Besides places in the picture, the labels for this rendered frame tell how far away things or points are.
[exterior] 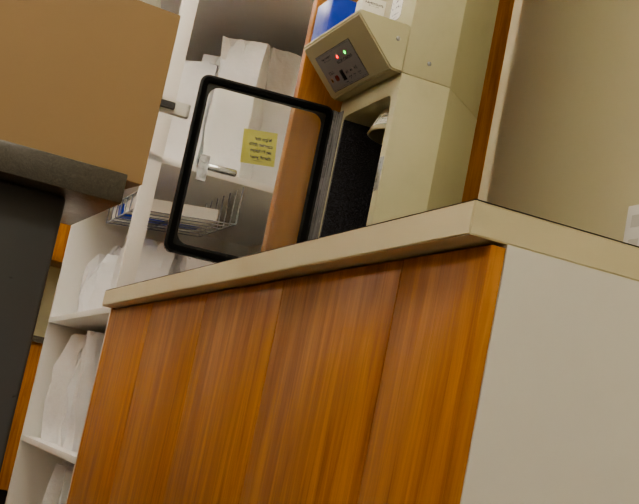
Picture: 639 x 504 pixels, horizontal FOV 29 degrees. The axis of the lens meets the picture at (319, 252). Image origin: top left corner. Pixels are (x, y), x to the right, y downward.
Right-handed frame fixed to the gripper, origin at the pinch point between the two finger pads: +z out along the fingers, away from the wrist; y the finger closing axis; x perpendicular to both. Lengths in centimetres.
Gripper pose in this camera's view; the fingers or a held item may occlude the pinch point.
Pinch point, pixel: (173, 107)
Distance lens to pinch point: 277.1
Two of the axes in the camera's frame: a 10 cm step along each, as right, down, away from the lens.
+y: -3.6, 0.8, 9.3
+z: 9.1, 2.4, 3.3
